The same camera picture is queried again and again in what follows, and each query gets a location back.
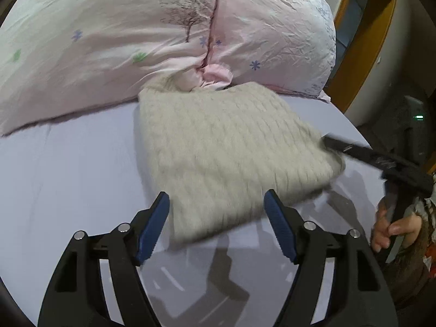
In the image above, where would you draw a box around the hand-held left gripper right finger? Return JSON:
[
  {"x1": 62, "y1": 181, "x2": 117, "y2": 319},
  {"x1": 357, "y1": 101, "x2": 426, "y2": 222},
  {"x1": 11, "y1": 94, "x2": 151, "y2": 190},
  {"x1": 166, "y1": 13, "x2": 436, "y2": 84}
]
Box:
[{"x1": 264, "y1": 189, "x2": 399, "y2": 327}]

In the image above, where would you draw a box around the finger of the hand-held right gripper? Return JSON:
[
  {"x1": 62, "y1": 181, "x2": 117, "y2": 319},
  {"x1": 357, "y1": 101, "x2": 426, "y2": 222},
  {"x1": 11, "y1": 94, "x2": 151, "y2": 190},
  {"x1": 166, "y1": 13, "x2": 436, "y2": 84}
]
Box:
[{"x1": 322, "y1": 135, "x2": 396, "y2": 171}]

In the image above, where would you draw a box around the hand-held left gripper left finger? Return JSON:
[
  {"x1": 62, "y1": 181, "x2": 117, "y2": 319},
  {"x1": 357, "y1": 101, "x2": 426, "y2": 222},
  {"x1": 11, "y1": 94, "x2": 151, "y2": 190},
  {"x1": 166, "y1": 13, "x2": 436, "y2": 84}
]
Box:
[{"x1": 37, "y1": 192, "x2": 170, "y2": 327}]

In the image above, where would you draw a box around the cream knitted sweater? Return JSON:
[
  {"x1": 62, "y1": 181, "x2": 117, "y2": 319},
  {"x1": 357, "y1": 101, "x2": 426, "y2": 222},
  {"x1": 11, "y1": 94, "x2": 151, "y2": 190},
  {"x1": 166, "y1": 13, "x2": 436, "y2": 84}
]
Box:
[{"x1": 138, "y1": 75, "x2": 346, "y2": 244}]

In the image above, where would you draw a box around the person's right hand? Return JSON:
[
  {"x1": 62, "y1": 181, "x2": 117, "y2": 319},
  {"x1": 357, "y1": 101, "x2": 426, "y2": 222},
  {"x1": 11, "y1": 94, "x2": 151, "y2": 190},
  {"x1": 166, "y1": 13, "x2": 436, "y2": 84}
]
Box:
[{"x1": 371, "y1": 198, "x2": 423, "y2": 253}]

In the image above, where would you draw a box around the person's patterned sleeve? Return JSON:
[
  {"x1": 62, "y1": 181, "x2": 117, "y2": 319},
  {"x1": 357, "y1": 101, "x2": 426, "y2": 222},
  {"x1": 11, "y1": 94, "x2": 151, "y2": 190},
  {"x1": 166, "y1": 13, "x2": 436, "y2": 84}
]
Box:
[{"x1": 383, "y1": 172, "x2": 436, "y2": 310}]

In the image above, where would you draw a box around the lavender bed sheet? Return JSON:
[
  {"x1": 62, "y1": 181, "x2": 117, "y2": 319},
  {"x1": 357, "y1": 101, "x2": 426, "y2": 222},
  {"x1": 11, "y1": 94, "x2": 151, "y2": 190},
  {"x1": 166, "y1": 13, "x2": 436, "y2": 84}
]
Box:
[{"x1": 0, "y1": 92, "x2": 387, "y2": 327}]

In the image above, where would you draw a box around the pink floral quilt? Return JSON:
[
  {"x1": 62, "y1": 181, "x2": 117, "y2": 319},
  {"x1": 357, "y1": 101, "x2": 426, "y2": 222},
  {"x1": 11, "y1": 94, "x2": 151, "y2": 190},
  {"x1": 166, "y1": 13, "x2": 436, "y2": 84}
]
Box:
[{"x1": 0, "y1": 0, "x2": 337, "y2": 137}]

